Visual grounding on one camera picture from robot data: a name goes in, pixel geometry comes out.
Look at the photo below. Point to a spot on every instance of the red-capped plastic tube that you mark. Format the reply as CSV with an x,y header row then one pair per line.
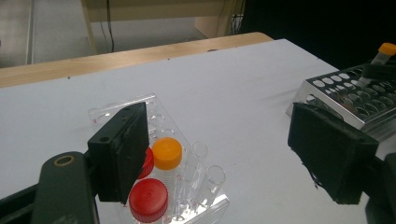
x,y
148,163
148,199

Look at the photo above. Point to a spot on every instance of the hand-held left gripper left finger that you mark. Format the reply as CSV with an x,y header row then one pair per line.
x,y
121,152

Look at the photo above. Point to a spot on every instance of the clear plastic tube rack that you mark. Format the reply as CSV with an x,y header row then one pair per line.
x,y
162,124

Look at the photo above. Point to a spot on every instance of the metal test tube rack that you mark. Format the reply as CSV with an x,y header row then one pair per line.
x,y
351,96

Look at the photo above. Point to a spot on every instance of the orange-capped plastic tube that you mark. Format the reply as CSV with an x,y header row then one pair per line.
x,y
167,153
387,49

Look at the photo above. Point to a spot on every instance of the clear glass test tube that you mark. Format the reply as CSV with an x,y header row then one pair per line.
x,y
197,155
214,179

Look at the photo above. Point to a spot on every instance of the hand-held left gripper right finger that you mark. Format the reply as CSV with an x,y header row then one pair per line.
x,y
333,152

